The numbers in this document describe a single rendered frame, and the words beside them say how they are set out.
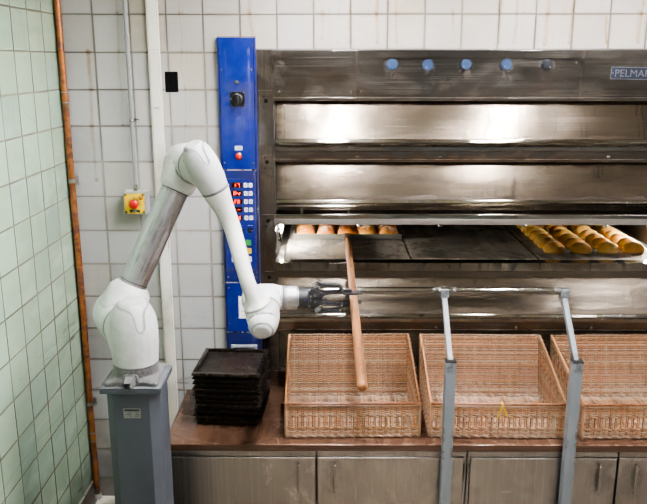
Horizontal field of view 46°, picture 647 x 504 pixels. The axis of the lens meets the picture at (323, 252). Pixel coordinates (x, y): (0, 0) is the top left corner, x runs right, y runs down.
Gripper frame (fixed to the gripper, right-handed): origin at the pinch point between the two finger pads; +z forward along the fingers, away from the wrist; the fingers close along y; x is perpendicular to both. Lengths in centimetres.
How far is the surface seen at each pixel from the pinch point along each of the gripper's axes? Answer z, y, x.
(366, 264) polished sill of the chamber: 8, 2, -55
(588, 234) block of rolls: 121, -2, -97
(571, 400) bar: 84, 40, 5
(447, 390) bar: 36, 36, 5
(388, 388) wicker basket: 18, 58, -46
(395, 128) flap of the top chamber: 20, -58, -54
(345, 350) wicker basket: -1, 41, -50
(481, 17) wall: 54, -104, -55
